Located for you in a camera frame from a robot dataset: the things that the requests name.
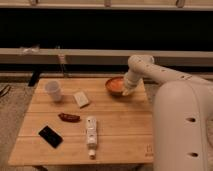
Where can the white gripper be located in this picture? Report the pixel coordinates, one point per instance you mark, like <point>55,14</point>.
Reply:
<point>130,81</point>

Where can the orange ceramic bowl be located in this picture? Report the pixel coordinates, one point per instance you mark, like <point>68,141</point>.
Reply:
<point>115,87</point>

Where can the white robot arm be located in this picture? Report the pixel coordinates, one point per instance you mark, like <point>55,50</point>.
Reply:
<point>182,105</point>

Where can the white tube bottle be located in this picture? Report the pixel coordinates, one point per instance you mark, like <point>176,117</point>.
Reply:
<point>91,136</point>

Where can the red chili pepper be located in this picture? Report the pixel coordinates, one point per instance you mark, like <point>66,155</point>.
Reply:
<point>69,117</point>

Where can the wooden table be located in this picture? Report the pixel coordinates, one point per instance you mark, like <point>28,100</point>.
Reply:
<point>124,126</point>

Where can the translucent plastic cup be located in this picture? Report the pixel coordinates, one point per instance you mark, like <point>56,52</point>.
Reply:
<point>53,89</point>

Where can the black smartphone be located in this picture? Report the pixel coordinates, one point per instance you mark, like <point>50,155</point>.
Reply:
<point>50,136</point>

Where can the long grey bench rail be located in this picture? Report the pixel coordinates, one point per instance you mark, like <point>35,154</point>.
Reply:
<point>106,57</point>

